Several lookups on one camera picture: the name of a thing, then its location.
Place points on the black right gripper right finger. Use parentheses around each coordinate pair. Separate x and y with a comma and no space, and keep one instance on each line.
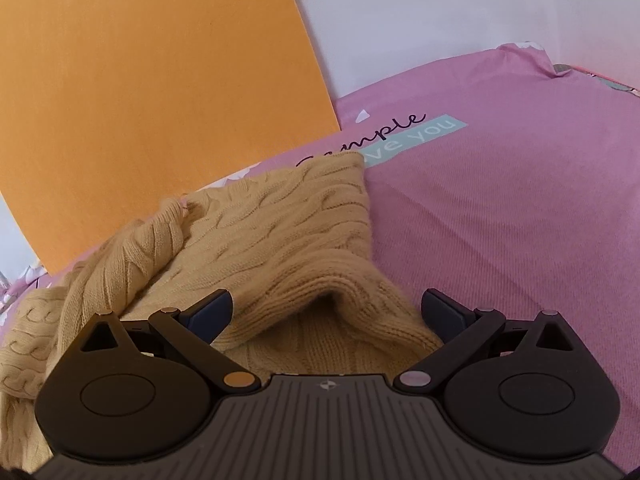
(466,335)

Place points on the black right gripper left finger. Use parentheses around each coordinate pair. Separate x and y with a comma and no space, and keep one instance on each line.
(189,335)

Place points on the mustard cable-knit cardigan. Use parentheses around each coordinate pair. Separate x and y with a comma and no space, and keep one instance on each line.
(292,246)

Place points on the pink printed bed sheet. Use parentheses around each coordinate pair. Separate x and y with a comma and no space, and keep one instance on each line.
(506,184)

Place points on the orange headboard panel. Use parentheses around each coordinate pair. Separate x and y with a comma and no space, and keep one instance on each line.
(109,106)

